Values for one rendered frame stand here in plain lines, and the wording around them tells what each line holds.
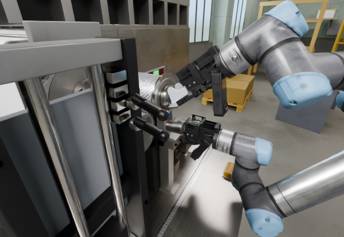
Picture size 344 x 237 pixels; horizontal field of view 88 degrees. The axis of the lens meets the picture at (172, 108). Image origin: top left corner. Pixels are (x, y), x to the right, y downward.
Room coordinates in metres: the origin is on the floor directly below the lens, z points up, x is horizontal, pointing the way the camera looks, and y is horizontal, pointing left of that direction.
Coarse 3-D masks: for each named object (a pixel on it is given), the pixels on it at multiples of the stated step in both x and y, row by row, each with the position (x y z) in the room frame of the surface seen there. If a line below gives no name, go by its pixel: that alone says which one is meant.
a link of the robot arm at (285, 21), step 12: (276, 12) 0.36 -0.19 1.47; (288, 12) 0.35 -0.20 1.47; (252, 24) 0.39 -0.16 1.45; (264, 24) 0.36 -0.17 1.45; (276, 24) 0.35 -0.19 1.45; (288, 24) 0.34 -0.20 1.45; (300, 24) 0.34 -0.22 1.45; (240, 36) 0.39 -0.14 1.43; (252, 36) 0.37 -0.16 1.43; (264, 36) 0.35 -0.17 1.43; (276, 36) 0.34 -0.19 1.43; (288, 36) 0.33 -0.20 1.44; (300, 36) 0.35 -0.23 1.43; (240, 48) 0.38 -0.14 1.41; (252, 48) 0.37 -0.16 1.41; (264, 48) 0.34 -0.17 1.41; (252, 60) 0.37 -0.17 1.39
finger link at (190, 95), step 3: (198, 90) 0.43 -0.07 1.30; (189, 93) 0.42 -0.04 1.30; (192, 93) 0.42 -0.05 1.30; (195, 93) 0.41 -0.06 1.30; (198, 93) 0.42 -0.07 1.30; (186, 96) 0.42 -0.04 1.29; (189, 96) 0.42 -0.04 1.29; (192, 96) 0.42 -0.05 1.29; (195, 96) 0.41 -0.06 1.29; (180, 99) 0.44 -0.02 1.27; (183, 99) 0.43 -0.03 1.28; (186, 99) 0.42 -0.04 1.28; (189, 99) 0.42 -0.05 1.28; (177, 102) 0.45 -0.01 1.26; (180, 102) 0.44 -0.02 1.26; (183, 102) 0.43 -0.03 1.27
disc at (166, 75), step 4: (160, 76) 0.50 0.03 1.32; (164, 76) 0.52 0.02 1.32; (168, 76) 0.54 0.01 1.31; (172, 76) 0.56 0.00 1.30; (160, 80) 0.50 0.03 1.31; (156, 84) 0.48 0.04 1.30; (156, 88) 0.48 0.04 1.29; (152, 92) 0.46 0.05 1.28; (156, 92) 0.48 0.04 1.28; (152, 96) 0.46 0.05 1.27; (152, 100) 0.46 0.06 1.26
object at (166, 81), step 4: (164, 80) 0.51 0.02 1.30; (168, 80) 0.53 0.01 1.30; (172, 80) 0.55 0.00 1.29; (160, 84) 0.49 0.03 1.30; (164, 84) 0.51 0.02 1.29; (168, 84) 0.53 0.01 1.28; (172, 84) 0.55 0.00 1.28; (160, 88) 0.49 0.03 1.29; (160, 92) 0.49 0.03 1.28; (156, 96) 0.47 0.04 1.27; (156, 100) 0.47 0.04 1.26; (156, 104) 0.47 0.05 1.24
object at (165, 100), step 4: (164, 88) 0.50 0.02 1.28; (164, 92) 0.49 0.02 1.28; (160, 96) 0.49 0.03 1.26; (164, 96) 0.48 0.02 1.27; (168, 96) 0.50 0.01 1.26; (160, 100) 0.48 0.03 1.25; (164, 100) 0.48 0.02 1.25; (168, 100) 0.50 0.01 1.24; (160, 104) 0.49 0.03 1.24; (164, 104) 0.48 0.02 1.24; (168, 104) 0.50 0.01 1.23; (164, 108) 0.50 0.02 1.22; (168, 108) 0.50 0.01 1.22
